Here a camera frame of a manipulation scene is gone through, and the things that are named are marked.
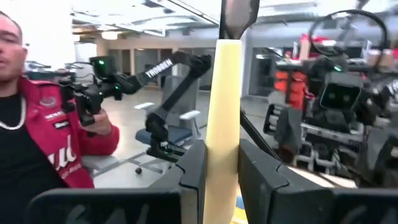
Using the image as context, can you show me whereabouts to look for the blue grey office chair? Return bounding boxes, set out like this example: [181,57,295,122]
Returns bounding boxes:
[130,74,203,175]

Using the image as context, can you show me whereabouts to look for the orange stacked bins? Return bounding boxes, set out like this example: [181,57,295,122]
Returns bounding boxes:
[273,70,308,110]

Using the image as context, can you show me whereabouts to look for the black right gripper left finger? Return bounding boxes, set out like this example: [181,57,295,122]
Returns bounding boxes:
[148,139,208,224]

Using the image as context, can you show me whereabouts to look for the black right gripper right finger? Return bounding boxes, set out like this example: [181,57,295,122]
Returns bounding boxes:
[238,139,335,224]

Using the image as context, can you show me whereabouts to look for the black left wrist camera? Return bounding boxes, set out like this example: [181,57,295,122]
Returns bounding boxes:
[319,72,364,110]

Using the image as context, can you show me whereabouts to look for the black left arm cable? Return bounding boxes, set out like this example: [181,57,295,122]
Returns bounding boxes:
[307,9,390,58]

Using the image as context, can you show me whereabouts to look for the person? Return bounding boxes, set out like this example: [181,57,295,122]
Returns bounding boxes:
[0,9,121,224]

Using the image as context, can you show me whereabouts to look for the blue plastic tray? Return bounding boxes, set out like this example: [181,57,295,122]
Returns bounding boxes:
[234,194,246,212]

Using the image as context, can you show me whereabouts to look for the knife with yellow handle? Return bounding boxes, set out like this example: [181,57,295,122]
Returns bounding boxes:
[201,0,261,224]

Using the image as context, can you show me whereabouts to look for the person's hand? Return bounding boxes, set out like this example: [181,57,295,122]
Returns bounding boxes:
[79,108,113,137]

